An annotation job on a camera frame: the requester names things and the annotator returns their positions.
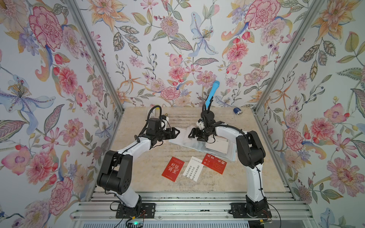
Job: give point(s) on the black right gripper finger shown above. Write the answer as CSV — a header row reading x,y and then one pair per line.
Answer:
x,y
202,138
194,133

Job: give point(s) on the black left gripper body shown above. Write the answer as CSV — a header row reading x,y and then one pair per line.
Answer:
x,y
159,133

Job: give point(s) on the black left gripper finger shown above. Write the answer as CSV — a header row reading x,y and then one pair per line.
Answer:
x,y
166,137
173,131

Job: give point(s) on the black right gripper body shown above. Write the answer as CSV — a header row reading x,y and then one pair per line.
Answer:
x,y
203,132

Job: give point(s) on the red card gold characters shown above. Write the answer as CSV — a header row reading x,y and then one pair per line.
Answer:
x,y
214,163

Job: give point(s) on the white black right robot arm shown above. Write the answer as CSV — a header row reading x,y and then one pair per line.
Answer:
x,y
250,153

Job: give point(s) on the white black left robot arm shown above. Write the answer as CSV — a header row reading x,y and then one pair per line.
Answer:
x,y
115,174

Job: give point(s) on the white playing card box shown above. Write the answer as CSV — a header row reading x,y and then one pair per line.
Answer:
x,y
153,113

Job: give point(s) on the small blue cylinder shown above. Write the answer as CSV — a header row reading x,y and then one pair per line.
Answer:
x,y
237,111

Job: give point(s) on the white card black text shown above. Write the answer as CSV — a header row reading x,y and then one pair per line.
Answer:
x,y
193,169

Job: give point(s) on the red card pink characters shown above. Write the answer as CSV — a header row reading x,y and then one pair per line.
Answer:
x,y
173,169

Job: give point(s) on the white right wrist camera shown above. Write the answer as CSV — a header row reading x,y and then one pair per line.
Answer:
x,y
200,124

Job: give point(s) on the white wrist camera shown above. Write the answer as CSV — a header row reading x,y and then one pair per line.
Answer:
x,y
164,122
200,124

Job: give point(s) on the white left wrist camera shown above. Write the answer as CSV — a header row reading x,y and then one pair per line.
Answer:
x,y
164,122

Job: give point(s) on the aluminium corner post left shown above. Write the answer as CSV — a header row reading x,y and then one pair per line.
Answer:
x,y
77,16

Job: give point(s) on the aluminium corner post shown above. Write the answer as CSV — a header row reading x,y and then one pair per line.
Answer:
x,y
313,10
77,16

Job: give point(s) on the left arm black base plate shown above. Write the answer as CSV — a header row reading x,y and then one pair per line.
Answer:
x,y
143,211

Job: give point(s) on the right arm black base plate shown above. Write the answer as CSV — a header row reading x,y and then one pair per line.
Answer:
x,y
250,211

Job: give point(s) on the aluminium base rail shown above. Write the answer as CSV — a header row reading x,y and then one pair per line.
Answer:
x,y
193,206

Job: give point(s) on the aluminium corner post right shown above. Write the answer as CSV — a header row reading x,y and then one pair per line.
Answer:
x,y
313,10

